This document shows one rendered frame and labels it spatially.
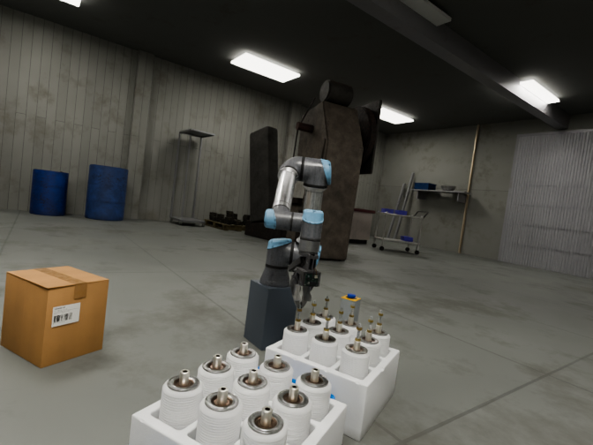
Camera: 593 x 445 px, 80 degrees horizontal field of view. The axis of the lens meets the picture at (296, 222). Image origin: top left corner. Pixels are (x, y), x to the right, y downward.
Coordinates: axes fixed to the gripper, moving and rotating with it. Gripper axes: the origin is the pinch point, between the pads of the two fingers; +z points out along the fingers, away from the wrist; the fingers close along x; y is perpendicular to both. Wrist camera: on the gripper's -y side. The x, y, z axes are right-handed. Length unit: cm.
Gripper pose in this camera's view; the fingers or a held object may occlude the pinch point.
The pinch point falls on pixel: (299, 304)
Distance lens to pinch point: 135.8
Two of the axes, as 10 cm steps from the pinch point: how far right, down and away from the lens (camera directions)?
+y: 3.8, 1.0, -9.2
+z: -1.3, 9.9, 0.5
